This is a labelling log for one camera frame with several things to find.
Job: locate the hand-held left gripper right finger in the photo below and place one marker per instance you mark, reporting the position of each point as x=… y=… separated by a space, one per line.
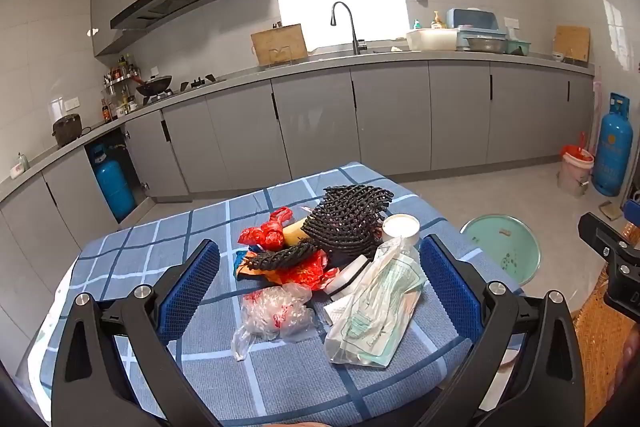
x=450 y=289

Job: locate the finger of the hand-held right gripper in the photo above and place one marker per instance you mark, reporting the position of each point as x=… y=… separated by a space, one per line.
x=633 y=210
x=607 y=234

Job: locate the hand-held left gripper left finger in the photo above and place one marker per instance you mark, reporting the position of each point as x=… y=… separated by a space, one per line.
x=192 y=289

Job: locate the round green bin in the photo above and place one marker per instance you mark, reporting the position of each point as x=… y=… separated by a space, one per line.
x=502 y=252

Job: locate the red plastic bag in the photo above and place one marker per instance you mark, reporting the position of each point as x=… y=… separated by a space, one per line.
x=262 y=232

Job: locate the white sponge with black layer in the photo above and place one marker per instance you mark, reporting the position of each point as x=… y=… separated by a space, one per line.
x=345 y=281

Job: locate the large black foam net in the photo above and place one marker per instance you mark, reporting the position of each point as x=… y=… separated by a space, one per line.
x=350 y=217

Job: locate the orange snack wrapper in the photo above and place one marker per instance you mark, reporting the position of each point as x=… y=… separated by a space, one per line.
x=249 y=271

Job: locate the woven rattan chair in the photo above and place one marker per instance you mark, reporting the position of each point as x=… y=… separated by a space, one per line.
x=597 y=357

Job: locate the tall blue gas cylinder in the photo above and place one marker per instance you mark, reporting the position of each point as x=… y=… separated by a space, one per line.
x=612 y=147

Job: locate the white bin red bag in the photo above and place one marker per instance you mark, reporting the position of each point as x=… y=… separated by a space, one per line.
x=575 y=169

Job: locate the clear packet of face masks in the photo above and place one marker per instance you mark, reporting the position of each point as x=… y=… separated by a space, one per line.
x=382 y=312

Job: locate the white round tub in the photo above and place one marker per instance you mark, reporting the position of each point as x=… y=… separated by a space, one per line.
x=401 y=227

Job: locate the crumpled clear plastic bag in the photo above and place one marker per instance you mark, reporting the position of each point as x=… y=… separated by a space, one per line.
x=272 y=317

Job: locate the small black foam net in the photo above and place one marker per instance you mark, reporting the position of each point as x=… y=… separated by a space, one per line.
x=282 y=257

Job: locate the red snack wrapper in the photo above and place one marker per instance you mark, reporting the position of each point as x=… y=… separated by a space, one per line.
x=305 y=277

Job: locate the white paper tissue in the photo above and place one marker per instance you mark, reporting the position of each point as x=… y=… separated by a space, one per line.
x=336 y=311

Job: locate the pale yellow scrap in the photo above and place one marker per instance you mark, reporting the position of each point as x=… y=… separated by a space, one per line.
x=293 y=232

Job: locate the blue checked tablecloth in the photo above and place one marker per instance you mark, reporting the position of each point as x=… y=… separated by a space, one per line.
x=280 y=387

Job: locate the small blue gas cylinder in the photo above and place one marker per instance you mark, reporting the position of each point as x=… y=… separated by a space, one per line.
x=114 y=184

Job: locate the small wooden cutting board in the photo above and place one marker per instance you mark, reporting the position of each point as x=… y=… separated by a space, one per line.
x=571 y=43

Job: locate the grey kitchen counter cabinets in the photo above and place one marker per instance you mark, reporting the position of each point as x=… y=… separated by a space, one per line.
x=390 y=117

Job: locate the green plastic tray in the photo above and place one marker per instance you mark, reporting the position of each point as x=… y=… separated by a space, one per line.
x=517 y=48

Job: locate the dark brown pot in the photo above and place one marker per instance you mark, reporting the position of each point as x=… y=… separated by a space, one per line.
x=66 y=131

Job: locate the gas stove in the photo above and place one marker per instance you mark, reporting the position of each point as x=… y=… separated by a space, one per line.
x=200 y=83

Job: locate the black wok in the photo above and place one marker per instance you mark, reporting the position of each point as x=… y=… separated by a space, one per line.
x=154 y=84

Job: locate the spice rack with bottles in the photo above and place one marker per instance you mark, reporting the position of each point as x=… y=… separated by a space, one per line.
x=120 y=84

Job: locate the metal basin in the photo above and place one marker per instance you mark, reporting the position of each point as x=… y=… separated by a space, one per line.
x=486 y=44

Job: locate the blue dish rack box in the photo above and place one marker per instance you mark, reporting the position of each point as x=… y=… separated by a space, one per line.
x=472 y=19

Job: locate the white plastic basin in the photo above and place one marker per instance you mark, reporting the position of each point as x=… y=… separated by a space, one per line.
x=431 y=39

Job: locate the large wooden cutting board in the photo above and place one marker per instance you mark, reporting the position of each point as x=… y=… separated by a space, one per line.
x=277 y=44

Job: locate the yellow soap dispenser bottle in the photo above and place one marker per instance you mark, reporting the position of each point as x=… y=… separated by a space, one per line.
x=438 y=22

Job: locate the black curved faucet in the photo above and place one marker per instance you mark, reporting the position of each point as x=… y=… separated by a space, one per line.
x=350 y=24

